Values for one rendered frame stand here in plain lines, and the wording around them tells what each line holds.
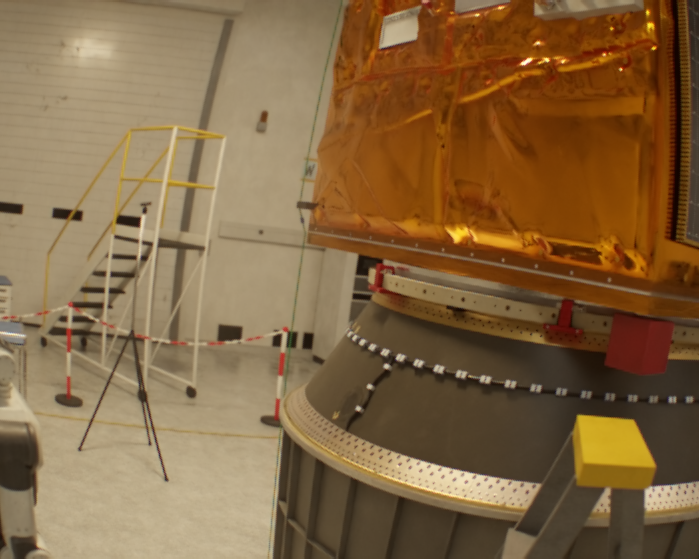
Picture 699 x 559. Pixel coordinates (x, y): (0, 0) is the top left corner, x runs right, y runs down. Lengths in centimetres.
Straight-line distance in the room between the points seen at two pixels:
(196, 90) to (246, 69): 83
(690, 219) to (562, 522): 86
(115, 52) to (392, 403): 792
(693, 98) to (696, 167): 19
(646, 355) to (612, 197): 40
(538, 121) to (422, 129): 62
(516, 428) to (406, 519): 42
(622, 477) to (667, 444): 91
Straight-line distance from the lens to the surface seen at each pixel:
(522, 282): 205
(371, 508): 217
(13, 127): 935
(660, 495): 206
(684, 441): 215
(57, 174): 932
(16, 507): 142
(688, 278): 185
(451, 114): 241
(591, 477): 120
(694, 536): 226
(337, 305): 983
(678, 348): 221
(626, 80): 181
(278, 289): 1032
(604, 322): 205
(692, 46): 186
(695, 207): 177
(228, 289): 1004
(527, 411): 202
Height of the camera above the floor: 184
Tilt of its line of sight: 3 degrees down
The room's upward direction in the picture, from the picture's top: 8 degrees clockwise
